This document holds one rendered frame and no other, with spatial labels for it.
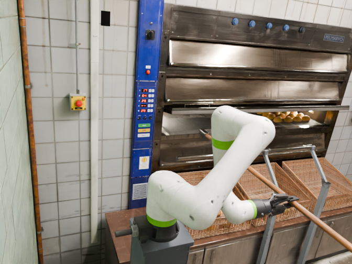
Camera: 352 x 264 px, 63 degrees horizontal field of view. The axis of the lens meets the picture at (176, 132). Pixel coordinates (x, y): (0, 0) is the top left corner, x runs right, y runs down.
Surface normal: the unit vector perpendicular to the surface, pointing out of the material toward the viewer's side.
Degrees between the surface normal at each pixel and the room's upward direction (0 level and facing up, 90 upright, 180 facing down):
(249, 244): 90
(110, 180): 90
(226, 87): 70
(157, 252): 90
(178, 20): 90
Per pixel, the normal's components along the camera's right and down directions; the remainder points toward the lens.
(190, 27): 0.39, 0.36
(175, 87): 0.39, 0.01
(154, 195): -0.69, 0.16
